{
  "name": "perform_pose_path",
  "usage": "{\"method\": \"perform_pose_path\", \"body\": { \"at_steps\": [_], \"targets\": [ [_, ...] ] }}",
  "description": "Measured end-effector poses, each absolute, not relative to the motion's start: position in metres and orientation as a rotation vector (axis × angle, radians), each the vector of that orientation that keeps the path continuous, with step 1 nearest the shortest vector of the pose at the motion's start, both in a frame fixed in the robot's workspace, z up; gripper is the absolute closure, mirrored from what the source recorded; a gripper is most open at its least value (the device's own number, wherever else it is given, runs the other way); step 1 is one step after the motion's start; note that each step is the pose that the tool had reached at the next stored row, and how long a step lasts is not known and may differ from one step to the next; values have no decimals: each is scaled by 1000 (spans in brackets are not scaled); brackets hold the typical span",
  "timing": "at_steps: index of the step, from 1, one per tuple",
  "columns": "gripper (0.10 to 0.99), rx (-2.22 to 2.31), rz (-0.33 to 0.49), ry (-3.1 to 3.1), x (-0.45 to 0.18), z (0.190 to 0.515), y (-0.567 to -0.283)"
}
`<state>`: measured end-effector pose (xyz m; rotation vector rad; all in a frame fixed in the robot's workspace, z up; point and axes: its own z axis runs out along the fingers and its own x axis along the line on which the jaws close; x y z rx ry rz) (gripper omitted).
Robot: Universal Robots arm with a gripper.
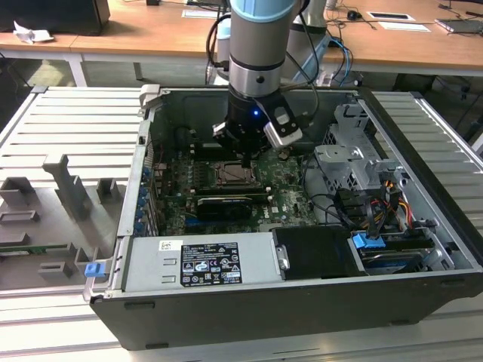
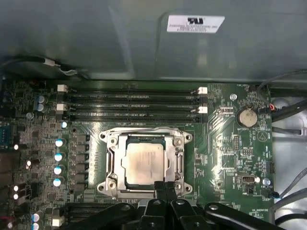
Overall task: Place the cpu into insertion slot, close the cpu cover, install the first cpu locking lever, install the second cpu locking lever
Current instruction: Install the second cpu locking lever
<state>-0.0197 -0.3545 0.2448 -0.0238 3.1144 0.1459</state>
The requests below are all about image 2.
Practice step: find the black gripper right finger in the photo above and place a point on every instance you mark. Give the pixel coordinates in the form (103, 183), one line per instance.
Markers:
(184, 215)

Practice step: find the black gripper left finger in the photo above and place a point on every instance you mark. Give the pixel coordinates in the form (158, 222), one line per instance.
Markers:
(153, 215)

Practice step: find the metal socket locking lever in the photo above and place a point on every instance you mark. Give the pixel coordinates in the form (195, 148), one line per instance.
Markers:
(144, 129)
(181, 165)

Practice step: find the silver CPU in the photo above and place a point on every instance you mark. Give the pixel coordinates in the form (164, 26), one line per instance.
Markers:
(141, 163)

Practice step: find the metal socket cover frame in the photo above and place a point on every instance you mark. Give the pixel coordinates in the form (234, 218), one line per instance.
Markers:
(117, 153)

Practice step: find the CPU socket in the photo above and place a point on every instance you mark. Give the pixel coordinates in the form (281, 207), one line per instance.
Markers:
(106, 185)

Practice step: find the internal USB port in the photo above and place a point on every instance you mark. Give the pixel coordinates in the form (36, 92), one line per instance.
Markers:
(245, 179)

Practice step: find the green motherboard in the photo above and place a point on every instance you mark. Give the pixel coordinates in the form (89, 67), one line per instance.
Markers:
(216, 148)

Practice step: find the small round capacitor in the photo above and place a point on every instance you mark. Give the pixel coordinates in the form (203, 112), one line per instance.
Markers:
(59, 142)
(40, 100)
(58, 157)
(64, 124)
(42, 107)
(57, 170)
(57, 182)

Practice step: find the round coin battery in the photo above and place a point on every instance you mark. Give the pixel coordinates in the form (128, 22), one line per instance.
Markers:
(247, 117)

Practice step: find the blue rear port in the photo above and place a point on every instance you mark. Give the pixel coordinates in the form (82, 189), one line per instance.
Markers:
(4, 135)

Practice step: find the black open PC case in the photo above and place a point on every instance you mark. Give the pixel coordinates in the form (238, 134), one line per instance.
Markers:
(96, 36)

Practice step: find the white case label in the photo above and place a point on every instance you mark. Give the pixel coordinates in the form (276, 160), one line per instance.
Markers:
(195, 24)

